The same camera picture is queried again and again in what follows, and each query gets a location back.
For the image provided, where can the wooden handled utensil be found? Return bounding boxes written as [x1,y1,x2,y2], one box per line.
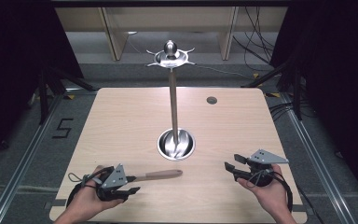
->
[132,169,184,183]

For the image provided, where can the black metal stand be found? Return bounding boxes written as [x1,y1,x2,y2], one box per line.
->
[36,63,96,126]
[241,58,304,121]

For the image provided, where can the person's left hand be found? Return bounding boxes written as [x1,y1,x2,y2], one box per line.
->
[64,165,126,219]

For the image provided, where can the grey cord loop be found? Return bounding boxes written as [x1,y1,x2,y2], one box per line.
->
[67,172,103,185]

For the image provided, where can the light wooden furniture frame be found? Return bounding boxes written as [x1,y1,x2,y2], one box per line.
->
[55,6,289,62]

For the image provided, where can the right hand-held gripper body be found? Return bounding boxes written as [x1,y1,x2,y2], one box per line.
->
[234,148,290,188]

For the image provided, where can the dark curtain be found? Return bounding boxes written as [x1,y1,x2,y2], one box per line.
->
[269,0,358,207]
[0,0,84,171]

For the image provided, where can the steel utensil stand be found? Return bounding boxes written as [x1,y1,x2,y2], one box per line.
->
[145,39,197,162]

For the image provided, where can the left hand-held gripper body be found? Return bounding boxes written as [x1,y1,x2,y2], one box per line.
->
[96,163,129,202]

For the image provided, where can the bundle of black floor cables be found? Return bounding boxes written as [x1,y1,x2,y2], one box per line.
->
[232,6,276,73]

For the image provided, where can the black cables beside stand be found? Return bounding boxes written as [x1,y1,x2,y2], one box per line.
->
[268,100,317,121]

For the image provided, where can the black tape floor mark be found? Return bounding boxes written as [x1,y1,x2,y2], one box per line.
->
[51,118,75,140]

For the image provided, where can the person's right hand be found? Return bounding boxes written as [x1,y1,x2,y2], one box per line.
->
[236,164,289,217]

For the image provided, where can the aluminium floor rail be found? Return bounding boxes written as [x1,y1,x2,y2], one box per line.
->
[280,92,358,224]
[0,90,67,224]

